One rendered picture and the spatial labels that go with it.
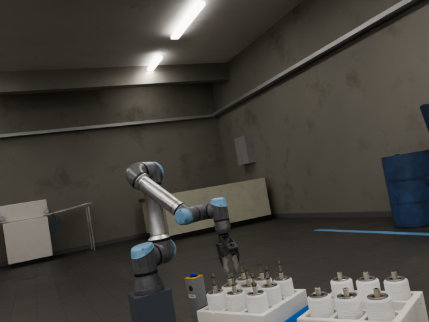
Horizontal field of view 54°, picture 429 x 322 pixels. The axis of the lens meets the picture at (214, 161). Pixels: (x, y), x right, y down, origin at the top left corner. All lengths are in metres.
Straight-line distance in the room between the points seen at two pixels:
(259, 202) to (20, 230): 4.18
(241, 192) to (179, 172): 2.06
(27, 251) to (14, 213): 0.68
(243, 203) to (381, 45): 3.63
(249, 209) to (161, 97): 3.33
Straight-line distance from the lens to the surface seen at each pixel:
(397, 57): 5.56
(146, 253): 2.13
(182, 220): 1.93
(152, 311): 2.15
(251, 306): 1.98
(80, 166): 8.86
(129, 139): 9.09
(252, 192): 7.79
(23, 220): 7.96
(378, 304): 1.71
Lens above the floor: 0.75
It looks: 4 degrees up
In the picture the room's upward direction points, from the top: 10 degrees counter-clockwise
